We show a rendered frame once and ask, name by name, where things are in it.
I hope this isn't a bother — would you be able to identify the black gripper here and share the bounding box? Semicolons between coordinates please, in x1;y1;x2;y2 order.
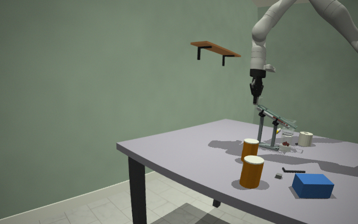
250;69;266;105

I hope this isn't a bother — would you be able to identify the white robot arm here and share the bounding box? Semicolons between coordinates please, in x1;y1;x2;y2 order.
250;0;358;72

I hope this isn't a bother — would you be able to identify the blue rectangular block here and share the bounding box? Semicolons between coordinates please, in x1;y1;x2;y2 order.
292;174;334;198

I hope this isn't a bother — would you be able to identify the clear glass vial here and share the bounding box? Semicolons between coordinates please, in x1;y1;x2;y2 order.
279;135;293;153

